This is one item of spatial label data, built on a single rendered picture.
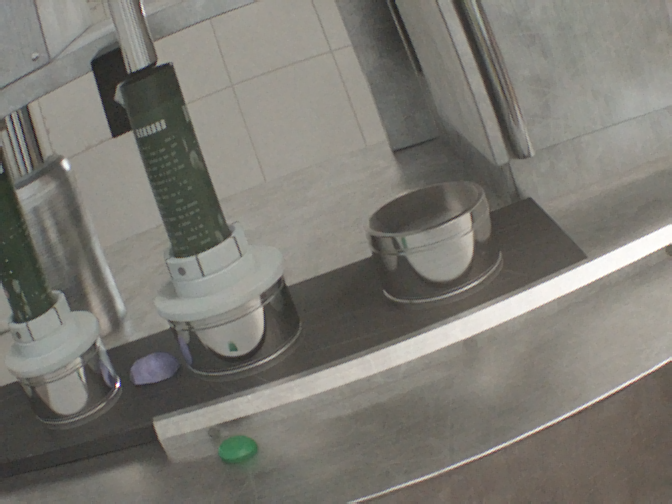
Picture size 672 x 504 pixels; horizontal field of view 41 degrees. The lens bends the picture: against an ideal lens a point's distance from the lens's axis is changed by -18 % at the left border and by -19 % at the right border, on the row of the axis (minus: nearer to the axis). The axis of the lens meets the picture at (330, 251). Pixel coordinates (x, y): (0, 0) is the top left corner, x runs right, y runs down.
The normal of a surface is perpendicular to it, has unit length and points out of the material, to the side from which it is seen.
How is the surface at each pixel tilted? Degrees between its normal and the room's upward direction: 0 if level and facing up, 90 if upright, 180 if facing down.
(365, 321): 0
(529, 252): 0
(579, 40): 90
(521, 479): 90
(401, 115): 90
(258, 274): 0
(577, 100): 90
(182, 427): 45
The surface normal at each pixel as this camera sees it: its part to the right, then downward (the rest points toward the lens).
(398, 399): -0.32, -0.88
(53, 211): 0.52, 0.14
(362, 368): -0.13, -0.40
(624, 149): 0.13, 0.33
